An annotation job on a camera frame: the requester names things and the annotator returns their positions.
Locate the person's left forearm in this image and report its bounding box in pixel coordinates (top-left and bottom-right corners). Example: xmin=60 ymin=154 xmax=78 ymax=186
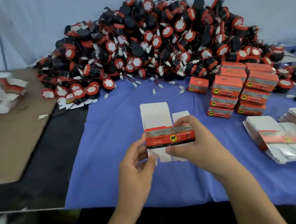
xmin=99 ymin=202 xmax=146 ymax=224

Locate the stack of paper boxes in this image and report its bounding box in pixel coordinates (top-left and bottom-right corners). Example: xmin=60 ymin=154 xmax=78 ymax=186
xmin=241 ymin=107 xmax=296 ymax=166
xmin=0 ymin=70 xmax=31 ymax=120

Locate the orange white paper box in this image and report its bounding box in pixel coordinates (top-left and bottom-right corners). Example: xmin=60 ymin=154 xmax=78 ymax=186
xmin=235 ymin=99 xmax=267 ymax=118
xmin=206 ymin=105 xmax=235 ymax=120
xmin=246 ymin=60 xmax=275 ymax=74
xmin=139 ymin=99 xmax=197 ymax=165
xmin=239 ymin=86 xmax=272 ymax=106
xmin=209 ymin=93 xmax=238 ymax=111
xmin=187 ymin=75 xmax=210 ymax=95
xmin=210 ymin=74 xmax=245 ymax=99
xmin=220 ymin=60 xmax=247 ymax=78
xmin=243 ymin=69 xmax=280 ymax=94

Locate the blue cloth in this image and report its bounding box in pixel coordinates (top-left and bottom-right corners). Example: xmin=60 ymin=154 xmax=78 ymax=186
xmin=55 ymin=47 xmax=296 ymax=223

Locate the person's right hand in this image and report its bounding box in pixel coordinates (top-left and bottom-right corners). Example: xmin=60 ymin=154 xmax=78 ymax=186
xmin=163 ymin=112 xmax=240 ymax=185

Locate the brown cardboard sheet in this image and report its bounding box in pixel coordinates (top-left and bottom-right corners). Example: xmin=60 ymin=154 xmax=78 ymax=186
xmin=0 ymin=67 xmax=65 ymax=185

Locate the person's left hand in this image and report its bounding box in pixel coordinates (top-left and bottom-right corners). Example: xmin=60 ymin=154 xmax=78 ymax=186
xmin=114 ymin=133 xmax=162 ymax=210

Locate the pile of black red buzzers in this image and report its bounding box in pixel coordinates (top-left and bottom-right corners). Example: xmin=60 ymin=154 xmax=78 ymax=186
xmin=31 ymin=0 xmax=296 ymax=108

